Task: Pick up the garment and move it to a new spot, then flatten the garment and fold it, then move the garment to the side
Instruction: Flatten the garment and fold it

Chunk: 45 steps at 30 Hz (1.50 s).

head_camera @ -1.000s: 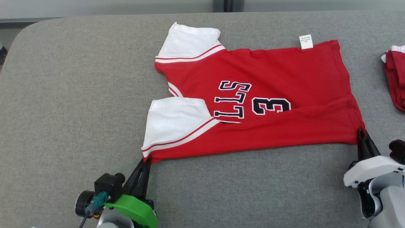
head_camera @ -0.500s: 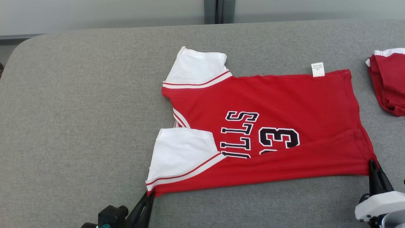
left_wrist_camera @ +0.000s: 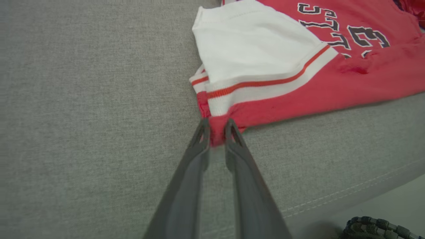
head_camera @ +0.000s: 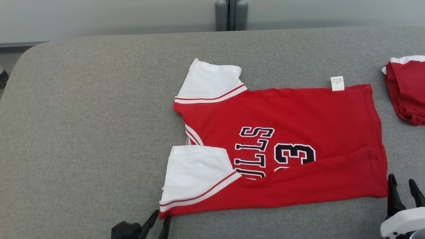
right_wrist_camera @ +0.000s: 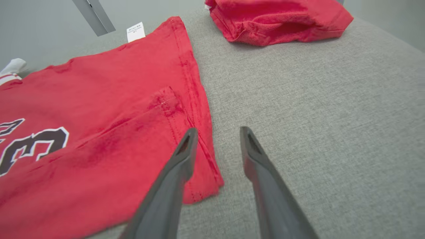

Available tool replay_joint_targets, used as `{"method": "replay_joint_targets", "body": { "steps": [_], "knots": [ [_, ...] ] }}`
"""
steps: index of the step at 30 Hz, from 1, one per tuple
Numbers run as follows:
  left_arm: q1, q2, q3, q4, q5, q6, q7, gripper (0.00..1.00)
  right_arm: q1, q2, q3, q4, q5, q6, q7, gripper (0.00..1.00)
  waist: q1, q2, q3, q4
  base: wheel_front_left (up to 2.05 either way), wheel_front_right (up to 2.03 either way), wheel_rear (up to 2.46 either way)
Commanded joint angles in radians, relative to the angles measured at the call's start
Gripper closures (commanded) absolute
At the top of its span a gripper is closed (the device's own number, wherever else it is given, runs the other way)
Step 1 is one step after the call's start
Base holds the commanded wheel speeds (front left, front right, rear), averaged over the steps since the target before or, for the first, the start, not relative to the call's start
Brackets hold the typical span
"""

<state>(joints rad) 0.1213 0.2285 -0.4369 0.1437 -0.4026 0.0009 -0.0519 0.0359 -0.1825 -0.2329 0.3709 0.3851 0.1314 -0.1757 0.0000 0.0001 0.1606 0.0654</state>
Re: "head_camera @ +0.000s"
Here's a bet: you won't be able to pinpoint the grey partition post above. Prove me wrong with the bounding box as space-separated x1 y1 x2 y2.
215 0 249 32

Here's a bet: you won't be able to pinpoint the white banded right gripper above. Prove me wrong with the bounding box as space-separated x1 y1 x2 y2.
380 174 425 239

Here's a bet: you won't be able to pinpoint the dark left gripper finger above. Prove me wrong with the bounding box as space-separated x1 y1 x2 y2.
162 212 172 239
138 210 159 239

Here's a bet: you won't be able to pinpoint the red and white jersey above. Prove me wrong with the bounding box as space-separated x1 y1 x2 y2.
159 58 389 219

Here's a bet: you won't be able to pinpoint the red shorts with white trim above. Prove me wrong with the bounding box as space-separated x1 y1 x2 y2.
381 55 425 126

